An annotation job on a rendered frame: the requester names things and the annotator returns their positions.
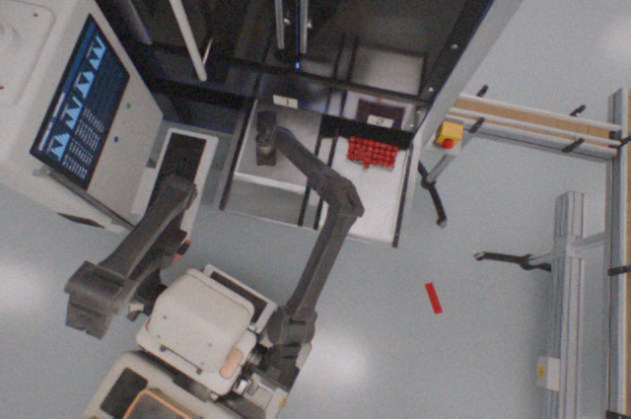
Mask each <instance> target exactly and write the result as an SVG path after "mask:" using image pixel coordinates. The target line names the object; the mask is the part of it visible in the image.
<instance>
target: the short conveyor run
mask: <svg viewBox="0 0 631 419"><path fill-rule="evenodd" d="M487 89H488V86H487V85H484V86H483V87H482V89H480V90H479V92H478V93H477V95H476V97H473V96H468V95H464V94H463V93H460V95H459V97H458V98H457V100H456V102H455V103H454V105H453V106H452V109H451V110H450V112H449V113H447V115H446V117H451V118H456V119H462V120H464V125H463V134H465V135H469V136H474V137H480V138H485V140H489V141H495V142H500V143H506V144H510V145H515V146H521V147H526V148H530V149H535V150H540V151H546V152H550V153H555V154H561V156H566V157H570V158H576V159H581V160H587V161H591V162H596V163H604V162H606V161H609V160H610V159H612V158H614V157H615V155H616V146H619V145H621V141H616V131H617V130H619V129H621V126H619V125H616V124H611V123H605V122H600V121H596V120H590V119H585V118H579V114H580V113H582V111H584V110H585V109H586V108H587V107H586V106H585V105H580V106H579V108H576V109H574V110H573V112H572V113H571V114H569V115H565V114H560V113H554V112H549V110H547V111H545V109H539V108H534V107H528V106H523V105H514V104H509V103H503V102H498V101H493V100H488V99H483V96H484V94H485V93H486V91H487Z"/></svg>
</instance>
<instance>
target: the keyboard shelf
mask: <svg viewBox="0 0 631 419"><path fill-rule="evenodd" d="M172 132H175V133H180V134H185V135H191V136H195V137H200V139H206V140H207V143H206V146H205V149H204V152H203V157H201V160H200V163H199V167H198V171H197V174H196V177H195V181H194V183H196V185H197V187H196V189H197V196H196V198H195V199H194V202H193V204H192V205H191V207H190V208H189V209H188V210H185V211H184V214H183V219H182V222H181V225H180V228H181V229H182V230H184V231H185V232H187V233H188V235H186V238H185V239H187V240H189V239H190V235H191V231H192V227H193V224H194V221H195V217H196V213H197V210H198V206H199V203H200V198H201V195H203V192H204V188H205V185H206V181H207V177H208V175H209V172H210V167H211V164H212V160H213V157H214V154H215V149H216V146H217V143H219V139H217V137H216V136H211V135H207V134H201V133H196V132H191V131H185V130H181V129H176V128H169V130H168V133H167V136H166V140H165V143H164V146H163V149H162V152H161V156H160V159H159V162H157V164H156V167H155V168H154V169H153V168H148V167H146V169H145V172H144V174H143V175H142V177H141V180H140V183H139V187H138V190H137V193H136V196H135V199H134V203H133V206H132V209H131V211H130V212H133V213H138V214H140V216H139V219H138V222H139V221H140V219H141V218H142V217H144V216H145V212H146V209H147V206H148V203H149V199H150V196H151V193H152V190H153V187H154V183H155V180H156V177H157V175H158V174H159V171H160V167H161V164H162V161H163V158H164V156H165V152H166V149H167V146H168V143H169V140H170V136H171V133H172ZM138 222H137V223H138ZM185 239H184V240H185ZM184 240H183V241H182V243H183V242H184Z"/></svg>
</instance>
